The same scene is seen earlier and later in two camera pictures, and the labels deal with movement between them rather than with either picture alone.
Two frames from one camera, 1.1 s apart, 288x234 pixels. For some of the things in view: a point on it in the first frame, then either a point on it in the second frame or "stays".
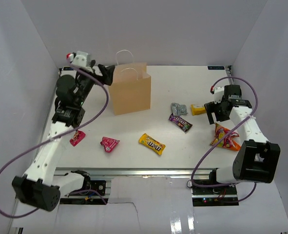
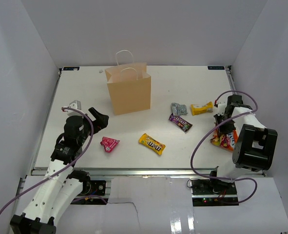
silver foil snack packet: [179, 109] stays
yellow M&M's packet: [154, 145] stays
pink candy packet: [109, 144] stays
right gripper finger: [209, 106] -> [229, 127]
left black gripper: [107, 78] -> [101, 121]
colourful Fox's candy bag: [230, 142] stays
